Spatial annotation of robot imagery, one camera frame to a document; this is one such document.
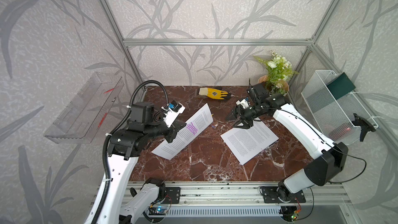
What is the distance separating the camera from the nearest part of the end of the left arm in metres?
0.52

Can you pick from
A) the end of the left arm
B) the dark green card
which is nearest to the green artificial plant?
the dark green card

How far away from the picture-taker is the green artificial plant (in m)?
0.91

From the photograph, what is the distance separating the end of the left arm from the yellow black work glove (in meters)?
0.61

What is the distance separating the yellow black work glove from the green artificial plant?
0.94 ft
